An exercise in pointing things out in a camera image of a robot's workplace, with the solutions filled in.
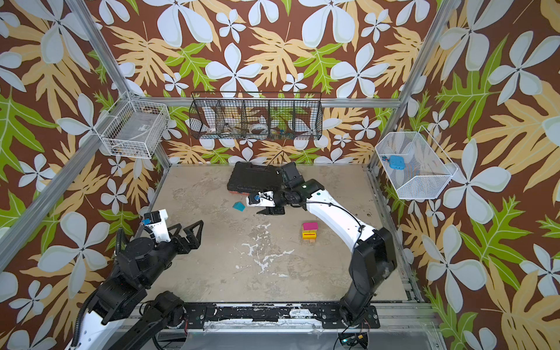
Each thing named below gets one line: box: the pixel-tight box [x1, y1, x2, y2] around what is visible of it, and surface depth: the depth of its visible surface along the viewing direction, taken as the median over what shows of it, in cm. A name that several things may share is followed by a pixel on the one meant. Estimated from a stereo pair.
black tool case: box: [226, 161, 283, 194], surface depth 111 cm
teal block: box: [232, 201, 246, 213], surface depth 106 cm
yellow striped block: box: [301, 229, 318, 240], surface depth 91 cm
